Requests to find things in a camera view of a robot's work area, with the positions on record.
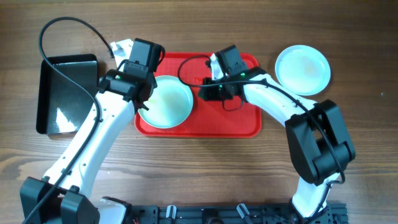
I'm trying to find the black water basin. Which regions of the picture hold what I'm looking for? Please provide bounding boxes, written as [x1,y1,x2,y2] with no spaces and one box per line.
[36,54,99,135]

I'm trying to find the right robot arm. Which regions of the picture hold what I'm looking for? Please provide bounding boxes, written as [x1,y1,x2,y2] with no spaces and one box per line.
[198,67,355,222]

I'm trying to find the white plate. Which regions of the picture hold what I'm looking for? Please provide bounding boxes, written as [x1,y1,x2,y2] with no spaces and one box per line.
[138,75,194,129]
[274,45,331,96]

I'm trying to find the red plastic tray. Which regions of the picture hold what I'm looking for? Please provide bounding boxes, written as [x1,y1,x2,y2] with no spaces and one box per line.
[134,52,262,138]

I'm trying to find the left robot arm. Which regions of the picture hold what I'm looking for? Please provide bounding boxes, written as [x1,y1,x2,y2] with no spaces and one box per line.
[20,70,157,223]

